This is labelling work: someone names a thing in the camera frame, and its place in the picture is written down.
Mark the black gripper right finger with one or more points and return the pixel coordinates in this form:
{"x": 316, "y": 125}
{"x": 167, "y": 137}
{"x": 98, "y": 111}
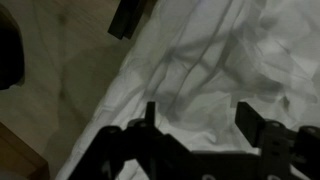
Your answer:
{"x": 249, "y": 122}

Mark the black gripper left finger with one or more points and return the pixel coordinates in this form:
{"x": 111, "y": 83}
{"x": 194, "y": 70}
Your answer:
{"x": 150, "y": 113}

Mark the wooden bed frame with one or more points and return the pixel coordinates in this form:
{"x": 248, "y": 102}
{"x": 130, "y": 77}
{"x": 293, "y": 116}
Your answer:
{"x": 17, "y": 157}

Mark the black robot table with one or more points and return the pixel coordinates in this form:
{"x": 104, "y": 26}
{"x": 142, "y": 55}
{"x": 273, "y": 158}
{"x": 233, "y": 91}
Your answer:
{"x": 126, "y": 18}

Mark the white bed sheet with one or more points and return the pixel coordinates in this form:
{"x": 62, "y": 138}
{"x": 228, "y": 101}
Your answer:
{"x": 196, "y": 59}

